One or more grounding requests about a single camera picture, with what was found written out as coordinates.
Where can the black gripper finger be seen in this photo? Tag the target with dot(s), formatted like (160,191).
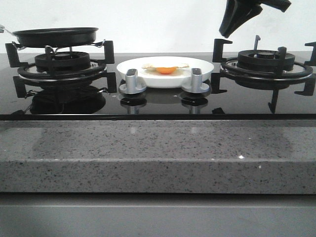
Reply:
(228,17)
(242,11)

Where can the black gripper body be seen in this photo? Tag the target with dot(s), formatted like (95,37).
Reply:
(281,5)

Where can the fried egg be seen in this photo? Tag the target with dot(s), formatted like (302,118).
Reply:
(165,68)

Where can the black frying pan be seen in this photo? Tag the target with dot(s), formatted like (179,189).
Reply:
(56,37)

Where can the white round plate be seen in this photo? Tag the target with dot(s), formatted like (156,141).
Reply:
(154,79)

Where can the black gas burner head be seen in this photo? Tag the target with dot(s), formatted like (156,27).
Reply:
(64,62)
(258,60)

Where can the black pan support grate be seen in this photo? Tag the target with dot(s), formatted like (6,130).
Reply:
(63,81)
(288,72)

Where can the silver stove knob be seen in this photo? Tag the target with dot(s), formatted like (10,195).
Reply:
(195,84)
(133,85)

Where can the black glass gas hob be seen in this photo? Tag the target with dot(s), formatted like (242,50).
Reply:
(228,99)

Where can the grey speckled stone countertop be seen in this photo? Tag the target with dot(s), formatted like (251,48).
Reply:
(208,156)

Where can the grey cabinet front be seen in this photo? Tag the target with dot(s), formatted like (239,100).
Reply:
(127,215)

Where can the wire pan reducer rack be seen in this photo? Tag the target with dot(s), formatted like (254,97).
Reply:
(20,47)

